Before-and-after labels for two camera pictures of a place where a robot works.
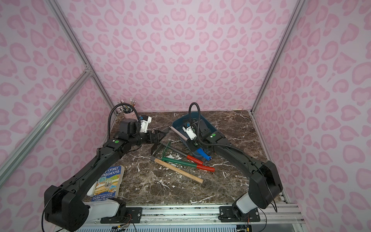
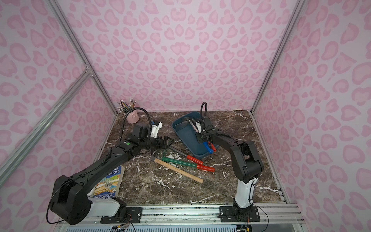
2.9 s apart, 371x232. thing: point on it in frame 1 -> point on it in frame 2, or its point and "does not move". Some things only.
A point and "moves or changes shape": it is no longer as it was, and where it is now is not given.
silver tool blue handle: [202, 152] moves or changes shape
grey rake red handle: [156, 145] does not move
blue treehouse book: [107, 186] does not move
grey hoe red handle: [178, 133] moves or changes shape
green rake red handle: [199, 166] does not move
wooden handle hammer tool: [177, 170] does not move
